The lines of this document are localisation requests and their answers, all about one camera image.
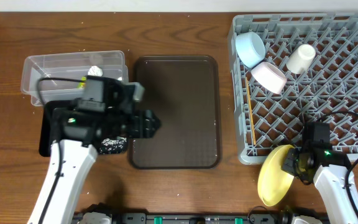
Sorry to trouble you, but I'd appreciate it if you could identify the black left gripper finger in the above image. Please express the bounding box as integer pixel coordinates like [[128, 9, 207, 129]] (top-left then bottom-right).
[[143, 110, 161, 124], [143, 125, 160, 138]]

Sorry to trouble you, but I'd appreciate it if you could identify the yellow plate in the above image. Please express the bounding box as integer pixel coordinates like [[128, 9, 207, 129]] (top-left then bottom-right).
[[257, 145, 294, 207]]

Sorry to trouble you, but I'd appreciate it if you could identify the white tissue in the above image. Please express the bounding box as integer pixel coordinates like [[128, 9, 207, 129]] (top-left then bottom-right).
[[88, 65, 103, 77]]

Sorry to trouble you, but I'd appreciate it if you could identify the wooden chopstick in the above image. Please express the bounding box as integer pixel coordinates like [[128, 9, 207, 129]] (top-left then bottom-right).
[[245, 77, 256, 146]]

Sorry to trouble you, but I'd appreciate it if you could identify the pale green cup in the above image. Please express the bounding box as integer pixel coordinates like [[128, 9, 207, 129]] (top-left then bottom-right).
[[286, 44, 316, 74]]

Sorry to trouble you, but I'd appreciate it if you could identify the blue bowl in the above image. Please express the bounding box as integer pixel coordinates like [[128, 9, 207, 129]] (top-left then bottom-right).
[[235, 32, 266, 68]]

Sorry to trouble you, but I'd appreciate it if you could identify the green orange snack wrapper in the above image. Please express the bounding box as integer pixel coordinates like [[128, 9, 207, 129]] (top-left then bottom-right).
[[77, 77, 86, 89]]

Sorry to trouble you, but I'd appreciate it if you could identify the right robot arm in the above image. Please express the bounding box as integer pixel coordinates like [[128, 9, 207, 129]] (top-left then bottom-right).
[[278, 146, 358, 223]]

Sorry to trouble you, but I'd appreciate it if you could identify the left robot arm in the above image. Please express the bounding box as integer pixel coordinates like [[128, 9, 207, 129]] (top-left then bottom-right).
[[28, 140, 98, 223]]

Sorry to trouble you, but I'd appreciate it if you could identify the grey dishwasher rack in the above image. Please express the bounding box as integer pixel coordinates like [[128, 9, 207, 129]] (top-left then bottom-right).
[[227, 12, 358, 165]]

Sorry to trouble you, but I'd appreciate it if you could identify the brown serving tray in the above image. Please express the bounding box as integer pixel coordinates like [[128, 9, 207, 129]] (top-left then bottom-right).
[[129, 55, 222, 169]]

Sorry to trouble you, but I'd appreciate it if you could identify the black plastic tray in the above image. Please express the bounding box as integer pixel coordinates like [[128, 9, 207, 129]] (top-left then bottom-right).
[[38, 99, 129, 157]]

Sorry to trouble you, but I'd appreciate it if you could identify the clear plastic bin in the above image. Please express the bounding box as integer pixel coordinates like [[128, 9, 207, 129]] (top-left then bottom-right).
[[21, 50, 129, 106]]

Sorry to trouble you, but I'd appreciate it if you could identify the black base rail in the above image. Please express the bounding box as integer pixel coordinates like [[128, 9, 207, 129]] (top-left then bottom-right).
[[73, 203, 329, 224]]

